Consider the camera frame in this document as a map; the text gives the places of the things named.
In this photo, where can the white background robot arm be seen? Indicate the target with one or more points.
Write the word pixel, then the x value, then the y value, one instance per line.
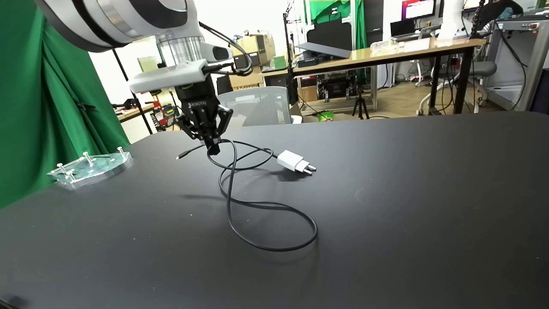
pixel 451 19

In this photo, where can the small wooden side table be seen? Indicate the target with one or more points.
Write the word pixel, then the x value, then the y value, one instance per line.
pixel 134 112

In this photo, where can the grey metal table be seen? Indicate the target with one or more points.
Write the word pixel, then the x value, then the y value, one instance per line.
pixel 532 34

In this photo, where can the red tool cart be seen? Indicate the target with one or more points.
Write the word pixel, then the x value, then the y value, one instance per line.
pixel 163 112

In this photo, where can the green fabric backdrop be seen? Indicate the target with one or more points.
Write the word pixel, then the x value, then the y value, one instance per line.
pixel 34 103

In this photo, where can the black screen back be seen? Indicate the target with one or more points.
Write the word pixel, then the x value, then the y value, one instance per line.
pixel 328 36

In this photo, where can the clear acrylic plate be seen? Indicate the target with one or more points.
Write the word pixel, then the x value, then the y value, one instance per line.
pixel 88 167

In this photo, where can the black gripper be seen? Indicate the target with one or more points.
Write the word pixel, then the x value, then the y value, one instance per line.
pixel 197 100

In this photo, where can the small green cloth screen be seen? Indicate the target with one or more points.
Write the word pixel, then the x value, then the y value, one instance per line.
pixel 336 14

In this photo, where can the slanted black stand pole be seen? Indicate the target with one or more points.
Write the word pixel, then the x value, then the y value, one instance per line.
pixel 130 91

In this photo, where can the upright black stand pole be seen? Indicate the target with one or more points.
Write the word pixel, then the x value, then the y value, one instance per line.
pixel 287 57

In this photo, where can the grey swivel office chair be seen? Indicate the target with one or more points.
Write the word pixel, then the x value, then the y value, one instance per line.
pixel 486 65

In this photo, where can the white wall charger plug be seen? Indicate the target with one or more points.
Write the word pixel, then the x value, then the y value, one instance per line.
pixel 292 160

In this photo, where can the grey mesh office chair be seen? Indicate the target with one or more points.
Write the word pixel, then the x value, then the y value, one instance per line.
pixel 257 105

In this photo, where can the long wooden desk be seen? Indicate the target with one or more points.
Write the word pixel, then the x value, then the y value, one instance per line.
pixel 371 53

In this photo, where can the small black tripod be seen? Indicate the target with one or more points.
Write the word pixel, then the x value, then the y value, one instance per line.
pixel 360 105

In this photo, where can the white keyboard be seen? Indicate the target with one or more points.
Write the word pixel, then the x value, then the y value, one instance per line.
pixel 400 45

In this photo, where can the low brown cardboard box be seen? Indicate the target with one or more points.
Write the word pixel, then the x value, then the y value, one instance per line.
pixel 245 79

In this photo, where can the computer monitor pink screen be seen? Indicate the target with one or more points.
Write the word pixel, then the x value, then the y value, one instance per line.
pixel 414 14

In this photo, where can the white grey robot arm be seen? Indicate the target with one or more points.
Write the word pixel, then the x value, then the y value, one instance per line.
pixel 113 17

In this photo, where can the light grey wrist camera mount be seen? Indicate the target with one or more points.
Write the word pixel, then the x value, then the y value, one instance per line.
pixel 165 74

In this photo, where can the cardboard box with label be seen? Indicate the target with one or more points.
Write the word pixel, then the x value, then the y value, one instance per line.
pixel 259 45

